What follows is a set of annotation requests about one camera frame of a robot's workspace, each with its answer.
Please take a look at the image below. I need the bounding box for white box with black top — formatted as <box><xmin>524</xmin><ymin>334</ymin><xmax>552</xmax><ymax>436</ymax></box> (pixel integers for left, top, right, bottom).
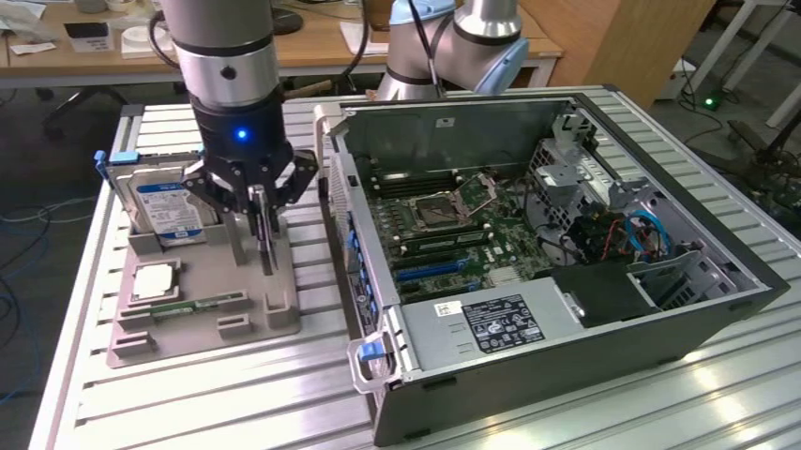
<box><xmin>61</xmin><ymin>22</ymin><xmax>117</xmax><ymax>54</ymax></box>

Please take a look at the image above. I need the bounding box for clear plastic bag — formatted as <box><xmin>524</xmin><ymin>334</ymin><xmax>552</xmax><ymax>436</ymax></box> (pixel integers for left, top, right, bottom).
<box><xmin>0</xmin><ymin>0</ymin><xmax>54</xmax><ymax>43</ymax></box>

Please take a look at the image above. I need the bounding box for hard disk with blue caddy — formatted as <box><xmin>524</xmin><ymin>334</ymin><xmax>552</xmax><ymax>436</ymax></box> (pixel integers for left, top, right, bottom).
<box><xmin>91</xmin><ymin>148</ymin><xmax>221</xmax><ymax>249</ymax></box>

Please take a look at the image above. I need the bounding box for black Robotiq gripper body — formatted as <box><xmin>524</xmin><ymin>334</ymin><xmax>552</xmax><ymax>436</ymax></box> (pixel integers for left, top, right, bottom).
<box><xmin>189</xmin><ymin>96</ymin><xmax>295</xmax><ymax>188</ymax></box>

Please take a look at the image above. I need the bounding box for silver CPU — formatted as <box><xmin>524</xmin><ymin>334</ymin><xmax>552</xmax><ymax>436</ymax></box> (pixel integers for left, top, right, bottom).
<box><xmin>132</xmin><ymin>264</ymin><xmax>177</xmax><ymax>301</ymax></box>

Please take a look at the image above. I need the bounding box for black power connector block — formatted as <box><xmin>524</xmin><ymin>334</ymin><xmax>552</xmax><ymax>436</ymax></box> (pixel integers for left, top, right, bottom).
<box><xmin>571</xmin><ymin>215</ymin><xmax>611</xmax><ymax>264</ymax></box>

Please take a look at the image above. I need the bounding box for blue expansion slot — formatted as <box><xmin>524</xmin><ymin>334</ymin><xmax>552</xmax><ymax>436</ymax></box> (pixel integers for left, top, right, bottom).
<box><xmin>391</xmin><ymin>262</ymin><xmax>475</xmax><ymax>286</ymax></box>

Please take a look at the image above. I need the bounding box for white paper stack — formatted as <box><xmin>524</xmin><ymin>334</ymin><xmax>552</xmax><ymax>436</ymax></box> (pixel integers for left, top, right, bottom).
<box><xmin>340</xmin><ymin>18</ymin><xmax>392</xmax><ymax>58</ymax></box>

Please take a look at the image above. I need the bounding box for silver disk bay cage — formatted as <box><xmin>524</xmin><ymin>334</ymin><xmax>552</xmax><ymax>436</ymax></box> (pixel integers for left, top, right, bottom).
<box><xmin>528</xmin><ymin>110</ymin><xmax>627</xmax><ymax>240</ymax></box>

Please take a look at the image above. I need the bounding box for white desk frame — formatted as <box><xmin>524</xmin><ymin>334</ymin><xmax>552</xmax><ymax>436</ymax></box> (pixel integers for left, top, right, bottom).
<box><xmin>685</xmin><ymin>0</ymin><xmax>801</xmax><ymax>128</ymax></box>

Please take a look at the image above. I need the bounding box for wooden desk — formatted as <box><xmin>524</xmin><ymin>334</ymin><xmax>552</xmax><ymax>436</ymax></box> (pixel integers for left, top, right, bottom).
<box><xmin>0</xmin><ymin>0</ymin><xmax>564</xmax><ymax>90</ymax></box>

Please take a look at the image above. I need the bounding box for open socket cover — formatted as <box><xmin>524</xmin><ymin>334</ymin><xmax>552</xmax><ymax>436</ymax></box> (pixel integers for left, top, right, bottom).
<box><xmin>454</xmin><ymin>172</ymin><xmax>502</xmax><ymax>212</ymax></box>

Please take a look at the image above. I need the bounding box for white roll on box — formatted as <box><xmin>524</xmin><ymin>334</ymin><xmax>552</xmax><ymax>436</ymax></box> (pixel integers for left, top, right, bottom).
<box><xmin>119</xmin><ymin>25</ymin><xmax>173</xmax><ymax>61</ymax></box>

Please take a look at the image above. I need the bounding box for grey handle with blue tab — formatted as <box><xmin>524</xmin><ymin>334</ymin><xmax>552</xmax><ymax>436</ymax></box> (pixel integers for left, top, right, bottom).
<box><xmin>345</xmin><ymin>330</ymin><xmax>402</xmax><ymax>396</ymax></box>

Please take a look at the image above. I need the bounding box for blue data wire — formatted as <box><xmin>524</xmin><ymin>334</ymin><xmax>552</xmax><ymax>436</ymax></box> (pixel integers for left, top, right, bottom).
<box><xmin>625</xmin><ymin>209</ymin><xmax>674</xmax><ymax>258</ymax></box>

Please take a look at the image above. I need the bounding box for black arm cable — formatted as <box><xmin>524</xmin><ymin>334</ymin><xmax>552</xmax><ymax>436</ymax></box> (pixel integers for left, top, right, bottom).
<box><xmin>340</xmin><ymin>0</ymin><xmax>443</xmax><ymax>95</ymax></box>

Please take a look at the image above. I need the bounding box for green motherboard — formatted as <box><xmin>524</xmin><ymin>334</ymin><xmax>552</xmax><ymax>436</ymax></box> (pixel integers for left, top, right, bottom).
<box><xmin>366</xmin><ymin>168</ymin><xmax>555</xmax><ymax>304</ymax></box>

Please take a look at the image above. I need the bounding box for silver chipset heatsink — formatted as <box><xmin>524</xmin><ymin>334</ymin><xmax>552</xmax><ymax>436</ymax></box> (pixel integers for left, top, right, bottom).
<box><xmin>484</xmin><ymin>266</ymin><xmax>526</xmax><ymax>288</ymax></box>

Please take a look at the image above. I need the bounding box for black equipment stand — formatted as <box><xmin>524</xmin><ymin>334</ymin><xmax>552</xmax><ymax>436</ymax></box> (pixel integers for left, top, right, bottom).
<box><xmin>725</xmin><ymin>119</ymin><xmax>801</xmax><ymax>207</ymax></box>

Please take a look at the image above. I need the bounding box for black chair base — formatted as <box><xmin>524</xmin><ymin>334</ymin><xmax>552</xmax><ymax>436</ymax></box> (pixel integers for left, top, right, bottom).
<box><xmin>36</xmin><ymin>82</ymin><xmax>189</xmax><ymax>137</ymax></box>

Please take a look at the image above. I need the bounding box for grey power supply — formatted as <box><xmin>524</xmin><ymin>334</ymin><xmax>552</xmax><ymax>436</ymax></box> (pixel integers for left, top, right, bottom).
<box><xmin>399</xmin><ymin>276</ymin><xmax>564</xmax><ymax>371</ymax></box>

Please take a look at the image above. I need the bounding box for open black PC case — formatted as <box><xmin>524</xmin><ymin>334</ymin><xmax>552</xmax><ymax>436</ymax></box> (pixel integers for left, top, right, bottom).
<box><xmin>325</xmin><ymin>91</ymin><xmax>793</xmax><ymax>449</ymax></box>

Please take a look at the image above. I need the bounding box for wooden cabinet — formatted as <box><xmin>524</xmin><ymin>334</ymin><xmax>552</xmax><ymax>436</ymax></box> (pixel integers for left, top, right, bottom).
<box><xmin>530</xmin><ymin>0</ymin><xmax>718</xmax><ymax>109</ymax></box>

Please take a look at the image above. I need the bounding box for black plastic shroud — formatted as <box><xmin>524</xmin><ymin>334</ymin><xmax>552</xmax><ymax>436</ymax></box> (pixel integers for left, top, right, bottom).
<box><xmin>552</xmin><ymin>262</ymin><xmax>665</xmax><ymax>329</ymax></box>

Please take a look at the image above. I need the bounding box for grey parts rack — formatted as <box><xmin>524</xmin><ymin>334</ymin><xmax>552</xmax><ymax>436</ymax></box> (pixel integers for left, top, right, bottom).
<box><xmin>105</xmin><ymin>205</ymin><xmax>307</xmax><ymax>371</ymax></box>

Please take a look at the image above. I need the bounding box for black round lamp base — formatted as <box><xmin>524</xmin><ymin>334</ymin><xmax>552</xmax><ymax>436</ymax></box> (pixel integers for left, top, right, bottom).
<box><xmin>272</xmin><ymin>7</ymin><xmax>307</xmax><ymax>37</ymax></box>

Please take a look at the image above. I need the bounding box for black RAM slot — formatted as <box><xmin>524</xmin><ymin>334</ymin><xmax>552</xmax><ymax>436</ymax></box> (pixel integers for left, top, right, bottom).
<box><xmin>374</xmin><ymin>180</ymin><xmax>460</xmax><ymax>192</ymax></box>
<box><xmin>376</xmin><ymin>185</ymin><xmax>462</xmax><ymax>197</ymax></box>
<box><xmin>370</xmin><ymin>169</ymin><xmax>456</xmax><ymax>182</ymax></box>
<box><xmin>371</xmin><ymin>174</ymin><xmax>458</xmax><ymax>187</ymax></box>

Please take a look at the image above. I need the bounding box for silver disk bay bracket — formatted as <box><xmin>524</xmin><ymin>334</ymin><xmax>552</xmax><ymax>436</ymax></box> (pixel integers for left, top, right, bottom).
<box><xmin>625</xmin><ymin>250</ymin><xmax>746</xmax><ymax>314</ymax></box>

